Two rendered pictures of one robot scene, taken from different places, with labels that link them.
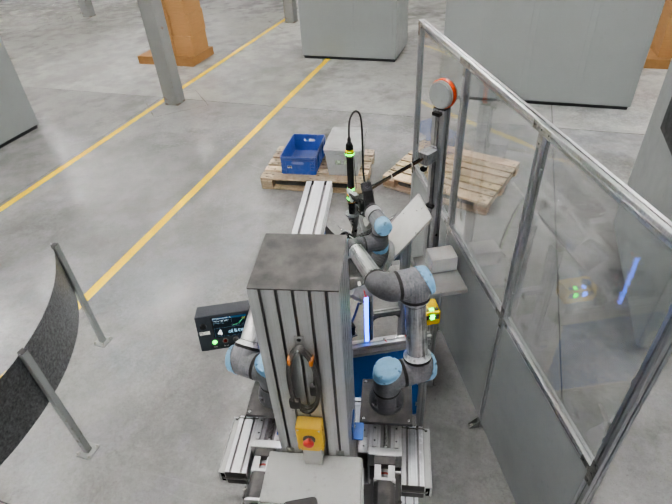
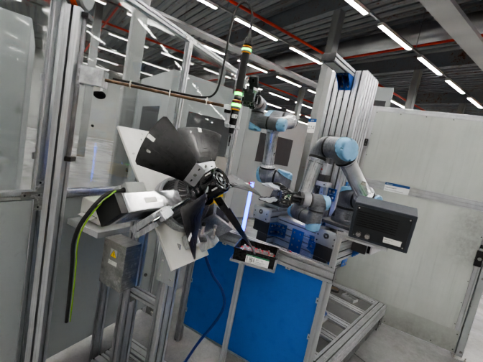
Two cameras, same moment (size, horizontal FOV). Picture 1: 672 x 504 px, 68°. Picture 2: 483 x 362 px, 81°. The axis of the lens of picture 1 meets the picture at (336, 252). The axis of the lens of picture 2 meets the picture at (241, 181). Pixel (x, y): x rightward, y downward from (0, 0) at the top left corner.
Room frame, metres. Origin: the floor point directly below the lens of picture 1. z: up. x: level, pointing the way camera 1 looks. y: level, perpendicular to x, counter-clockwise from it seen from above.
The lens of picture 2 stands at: (3.21, 0.70, 1.37)
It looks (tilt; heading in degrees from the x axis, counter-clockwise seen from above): 7 degrees down; 213
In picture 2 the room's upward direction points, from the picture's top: 11 degrees clockwise
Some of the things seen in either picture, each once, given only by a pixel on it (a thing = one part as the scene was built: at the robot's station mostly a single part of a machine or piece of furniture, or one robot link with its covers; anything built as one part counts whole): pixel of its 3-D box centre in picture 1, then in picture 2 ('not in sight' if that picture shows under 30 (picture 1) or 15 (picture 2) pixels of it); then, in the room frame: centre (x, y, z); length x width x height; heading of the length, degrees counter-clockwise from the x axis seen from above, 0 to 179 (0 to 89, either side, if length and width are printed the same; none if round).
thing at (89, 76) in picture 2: (428, 155); (93, 77); (2.57, -0.57, 1.54); 0.10 x 0.07 x 0.09; 131
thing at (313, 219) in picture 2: not in sight; (311, 219); (1.78, 0.25, 1.08); 0.11 x 0.08 x 0.11; 64
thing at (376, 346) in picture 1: (349, 350); (256, 246); (1.78, -0.04, 0.82); 0.90 x 0.04 x 0.08; 96
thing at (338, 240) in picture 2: not in sight; (336, 248); (1.74, 0.39, 0.96); 0.03 x 0.03 x 0.20; 6
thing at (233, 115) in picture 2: (350, 180); (240, 83); (2.15, -0.10, 1.66); 0.04 x 0.04 x 0.46
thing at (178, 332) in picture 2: (422, 387); (187, 286); (1.83, -0.46, 0.39); 0.04 x 0.04 x 0.78; 6
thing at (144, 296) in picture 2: (385, 312); (146, 297); (2.31, -0.30, 0.56); 0.19 x 0.04 x 0.04; 96
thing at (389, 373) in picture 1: (388, 375); (282, 179); (1.31, -0.18, 1.20); 0.13 x 0.12 x 0.14; 103
